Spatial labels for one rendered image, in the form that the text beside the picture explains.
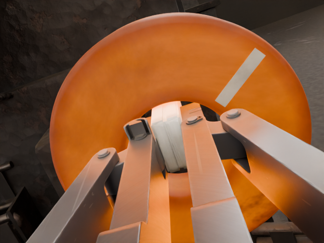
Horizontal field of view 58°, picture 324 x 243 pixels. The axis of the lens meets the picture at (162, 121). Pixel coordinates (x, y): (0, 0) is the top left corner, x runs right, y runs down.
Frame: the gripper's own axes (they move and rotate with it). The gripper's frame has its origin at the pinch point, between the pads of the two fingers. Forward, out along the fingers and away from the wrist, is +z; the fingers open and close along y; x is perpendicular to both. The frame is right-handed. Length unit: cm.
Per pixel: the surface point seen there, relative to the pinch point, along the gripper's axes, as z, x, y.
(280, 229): 6.1, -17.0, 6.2
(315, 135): 137, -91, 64
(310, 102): 185, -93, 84
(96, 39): 36.9, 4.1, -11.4
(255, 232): 7.0, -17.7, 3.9
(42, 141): 19.8, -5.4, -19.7
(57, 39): 36.0, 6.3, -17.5
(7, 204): 23.5, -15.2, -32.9
